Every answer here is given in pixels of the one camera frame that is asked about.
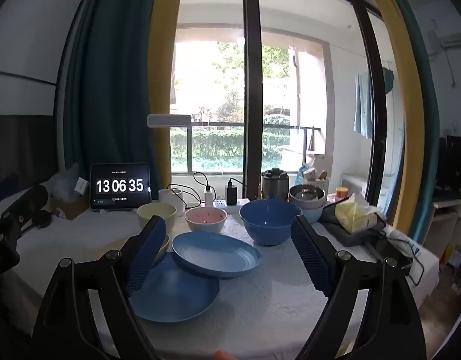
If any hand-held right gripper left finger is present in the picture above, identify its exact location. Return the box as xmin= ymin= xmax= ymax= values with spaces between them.
xmin=31 ymin=215 xmax=167 ymax=360

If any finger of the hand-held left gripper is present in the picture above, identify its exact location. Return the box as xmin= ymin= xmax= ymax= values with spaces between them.
xmin=0 ymin=174 xmax=19 ymax=205
xmin=1 ymin=184 xmax=49 ymax=233

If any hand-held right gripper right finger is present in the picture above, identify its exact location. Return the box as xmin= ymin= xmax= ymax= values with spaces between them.
xmin=290 ymin=215 xmax=427 ymax=360

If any cream yellow bowl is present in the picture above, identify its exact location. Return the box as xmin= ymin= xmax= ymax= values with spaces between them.
xmin=137 ymin=203 xmax=177 ymax=230

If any blue smooth plate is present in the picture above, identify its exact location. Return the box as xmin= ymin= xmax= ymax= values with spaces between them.
xmin=128 ymin=260 xmax=220 ymax=323

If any large dark blue bowl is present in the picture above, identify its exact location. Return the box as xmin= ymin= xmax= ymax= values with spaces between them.
xmin=239 ymin=199 xmax=298 ymax=247

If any blue ribbed plate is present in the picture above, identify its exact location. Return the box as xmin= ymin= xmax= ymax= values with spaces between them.
xmin=171 ymin=232 xmax=262 ymax=279

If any pink watermelon pattern bowl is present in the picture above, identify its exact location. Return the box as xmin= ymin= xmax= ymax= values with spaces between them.
xmin=184 ymin=207 xmax=228 ymax=234

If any small white bowl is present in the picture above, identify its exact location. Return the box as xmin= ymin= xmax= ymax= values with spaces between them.
xmin=151 ymin=234 xmax=170 ymax=268

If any black round object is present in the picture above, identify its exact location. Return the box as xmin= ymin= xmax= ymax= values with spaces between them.
xmin=33 ymin=210 xmax=53 ymax=230

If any clear plastic bag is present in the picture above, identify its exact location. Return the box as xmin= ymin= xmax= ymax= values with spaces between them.
xmin=49 ymin=163 xmax=81 ymax=200

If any grey towel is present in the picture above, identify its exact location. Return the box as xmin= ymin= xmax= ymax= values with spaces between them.
xmin=322 ymin=200 xmax=389 ymax=247

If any cardboard box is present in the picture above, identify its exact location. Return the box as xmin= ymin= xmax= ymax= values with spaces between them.
xmin=50 ymin=193 xmax=89 ymax=220

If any light blue bowl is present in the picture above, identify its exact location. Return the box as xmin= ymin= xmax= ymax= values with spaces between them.
xmin=299 ymin=204 xmax=324 ymax=224

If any small white box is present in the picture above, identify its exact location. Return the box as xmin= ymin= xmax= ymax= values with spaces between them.
xmin=73 ymin=176 xmax=89 ymax=198

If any white textured tablecloth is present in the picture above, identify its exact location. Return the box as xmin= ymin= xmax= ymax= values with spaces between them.
xmin=15 ymin=206 xmax=441 ymax=360

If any yellow tissue pack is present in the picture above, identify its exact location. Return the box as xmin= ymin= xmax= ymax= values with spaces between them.
xmin=334 ymin=193 xmax=379 ymax=233

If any pink steel-lined bowl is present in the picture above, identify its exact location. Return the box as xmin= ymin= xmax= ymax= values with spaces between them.
xmin=289 ymin=184 xmax=326 ymax=209

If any white round device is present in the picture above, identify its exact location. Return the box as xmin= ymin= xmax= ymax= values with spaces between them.
xmin=159 ymin=188 xmax=185 ymax=211

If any white plastic basket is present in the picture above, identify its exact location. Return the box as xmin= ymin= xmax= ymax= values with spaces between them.
xmin=309 ymin=178 xmax=331 ymax=196

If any tablet clock display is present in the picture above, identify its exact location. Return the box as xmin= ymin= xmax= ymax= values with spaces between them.
xmin=90 ymin=163 xmax=152 ymax=211

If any stainless steel tumbler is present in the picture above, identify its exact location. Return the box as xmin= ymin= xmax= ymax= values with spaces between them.
xmin=261 ymin=168 xmax=290 ymax=200

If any blue bag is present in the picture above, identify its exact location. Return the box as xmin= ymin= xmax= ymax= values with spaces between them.
xmin=295 ymin=163 xmax=310 ymax=187

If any white appliance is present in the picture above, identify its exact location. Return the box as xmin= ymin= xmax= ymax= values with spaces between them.
xmin=341 ymin=173 xmax=368 ymax=196

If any white power strip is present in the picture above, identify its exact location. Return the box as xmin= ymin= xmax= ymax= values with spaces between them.
xmin=185 ymin=198 xmax=250 ymax=211

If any teal curtain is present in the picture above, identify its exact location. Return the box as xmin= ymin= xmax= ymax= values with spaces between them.
xmin=380 ymin=0 xmax=442 ymax=249
xmin=54 ymin=0 xmax=160 ymax=181

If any side shelf unit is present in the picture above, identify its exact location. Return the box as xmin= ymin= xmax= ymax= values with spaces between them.
xmin=432 ymin=134 xmax=461 ymax=298

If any hanging light blue garment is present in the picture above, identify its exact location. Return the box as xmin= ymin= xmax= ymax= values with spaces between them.
xmin=353 ymin=71 xmax=374 ymax=139

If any yellow curtain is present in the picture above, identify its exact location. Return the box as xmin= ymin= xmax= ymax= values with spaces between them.
xmin=147 ymin=0 xmax=187 ymax=196
xmin=356 ymin=0 xmax=421 ymax=230

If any hanging green garment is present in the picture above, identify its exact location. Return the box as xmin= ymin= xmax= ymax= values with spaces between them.
xmin=382 ymin=66 xmax=395 ymax=94

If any white air conditioner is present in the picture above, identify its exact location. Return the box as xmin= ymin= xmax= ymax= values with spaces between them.
xmin=436 ymin=31 xmax=461 ymax=50

